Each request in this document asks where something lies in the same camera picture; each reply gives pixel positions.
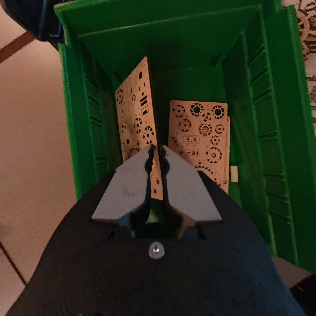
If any green plastic bin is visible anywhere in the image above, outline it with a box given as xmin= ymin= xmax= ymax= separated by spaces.
xmin=54 ymin=0 xmax=316 ymax=267

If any wooden parts sheet with slots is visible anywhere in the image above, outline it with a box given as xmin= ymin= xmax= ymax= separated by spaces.
xmin=115 ymin=56 xmax=164 ymax=201

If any wooden parts sheet with gears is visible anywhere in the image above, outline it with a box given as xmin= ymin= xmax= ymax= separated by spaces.
xmin=168 ymin=100 xmax=231 ymax=194

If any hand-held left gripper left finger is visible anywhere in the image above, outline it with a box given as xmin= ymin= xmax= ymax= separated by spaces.
xmin=91 ymin=144 xmax=155 ymax=223

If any folded instruction booklet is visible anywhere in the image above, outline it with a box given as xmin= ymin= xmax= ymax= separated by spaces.
xmin=281 ymin=0 xmax=316 ymax=139

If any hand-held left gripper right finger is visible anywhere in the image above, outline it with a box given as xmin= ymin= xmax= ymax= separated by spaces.
xmin=160 ymin=145 xmax=223 ymax=224

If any dark object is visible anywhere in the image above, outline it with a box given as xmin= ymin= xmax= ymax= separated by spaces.
xmin=4 ymin=0 xmax=65 ymax=45

